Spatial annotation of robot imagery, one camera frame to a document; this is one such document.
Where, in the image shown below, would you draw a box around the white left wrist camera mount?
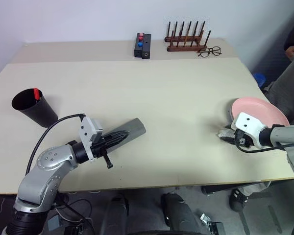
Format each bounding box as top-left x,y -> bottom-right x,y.
78,117 -> 104,163

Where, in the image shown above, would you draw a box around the grey glasses case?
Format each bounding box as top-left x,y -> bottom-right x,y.
104,117 -> 147,147

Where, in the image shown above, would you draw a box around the black floor device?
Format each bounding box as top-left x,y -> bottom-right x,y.
74,223 -> 86,235

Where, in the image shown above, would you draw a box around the black floor box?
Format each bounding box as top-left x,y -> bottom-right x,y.
208,221 -> 226,235

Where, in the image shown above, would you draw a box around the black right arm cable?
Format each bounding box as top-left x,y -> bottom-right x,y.
237,142 -> 294,154

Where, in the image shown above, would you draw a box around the pink plastic plate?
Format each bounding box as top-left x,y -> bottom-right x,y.
230,97 -> 290,128

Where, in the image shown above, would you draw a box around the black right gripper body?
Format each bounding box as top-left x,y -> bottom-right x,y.
234,131 -> 254,148

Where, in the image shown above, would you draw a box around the black and white sneaker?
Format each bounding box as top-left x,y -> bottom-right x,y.
229,188 -> 251,212

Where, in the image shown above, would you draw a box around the blue water jug cap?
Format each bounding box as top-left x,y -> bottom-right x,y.
254,72 -> 267,89

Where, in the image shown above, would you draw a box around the dark rounded leg cover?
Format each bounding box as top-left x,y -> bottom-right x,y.
161,192 -> 201,235
101,193 -> 130,235

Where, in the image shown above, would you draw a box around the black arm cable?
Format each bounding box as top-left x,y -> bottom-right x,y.
237,142 -> 294,154
25,114 -> 85,176

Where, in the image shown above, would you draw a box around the person in grey trousers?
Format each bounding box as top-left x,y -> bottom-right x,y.
235,14 -> 294,196

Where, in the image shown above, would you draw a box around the white tissue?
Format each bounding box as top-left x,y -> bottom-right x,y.
217,128 -> 236,141

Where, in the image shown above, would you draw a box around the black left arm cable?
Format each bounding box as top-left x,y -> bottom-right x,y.
25,114 -> 85,176

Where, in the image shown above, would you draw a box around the black framed glasses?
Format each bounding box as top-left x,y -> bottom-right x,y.
197,46 -> 222,58

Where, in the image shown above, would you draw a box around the black plastic cup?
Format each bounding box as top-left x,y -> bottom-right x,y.
11,88 -> 59,128

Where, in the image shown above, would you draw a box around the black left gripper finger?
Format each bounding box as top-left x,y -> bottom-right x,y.
106,136 -> 128,149
105,130 -> 130,141

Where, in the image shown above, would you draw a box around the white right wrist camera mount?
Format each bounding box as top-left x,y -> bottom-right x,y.
231,112 -> 267,149

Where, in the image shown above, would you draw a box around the wooden peg rack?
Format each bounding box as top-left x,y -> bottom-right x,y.
164,21 -> 212,52

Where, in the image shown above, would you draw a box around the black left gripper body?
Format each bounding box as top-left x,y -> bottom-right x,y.
90,138 -> 113,170

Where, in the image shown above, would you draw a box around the black box with coloured buttons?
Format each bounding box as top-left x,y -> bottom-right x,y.
134,32 -> 145,59

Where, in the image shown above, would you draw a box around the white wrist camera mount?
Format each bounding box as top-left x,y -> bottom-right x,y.
78,117 -> 104,163
231,112 -> 267,149

